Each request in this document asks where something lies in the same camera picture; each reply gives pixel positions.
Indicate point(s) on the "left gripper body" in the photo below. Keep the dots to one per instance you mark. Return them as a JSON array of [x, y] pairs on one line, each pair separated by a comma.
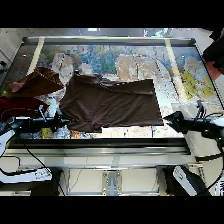
[[58, 122]]

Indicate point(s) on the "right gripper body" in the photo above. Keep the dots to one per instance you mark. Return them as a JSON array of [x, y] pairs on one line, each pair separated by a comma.
[[178, 121]]

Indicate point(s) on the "dark brown T-shirt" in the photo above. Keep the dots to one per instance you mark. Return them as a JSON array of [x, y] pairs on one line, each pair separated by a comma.
[[110, 103]]

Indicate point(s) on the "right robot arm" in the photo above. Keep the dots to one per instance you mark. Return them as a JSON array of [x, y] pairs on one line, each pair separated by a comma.
[[208, 126]]

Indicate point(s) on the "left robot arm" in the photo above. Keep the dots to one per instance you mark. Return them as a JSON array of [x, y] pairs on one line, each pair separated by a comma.
[[23, 124]]

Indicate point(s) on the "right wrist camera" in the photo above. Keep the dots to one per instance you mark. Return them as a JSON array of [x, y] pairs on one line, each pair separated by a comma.
[[200, 108]]

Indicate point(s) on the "silver frame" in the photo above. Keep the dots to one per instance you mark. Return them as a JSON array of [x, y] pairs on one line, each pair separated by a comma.
[[113, 151]]

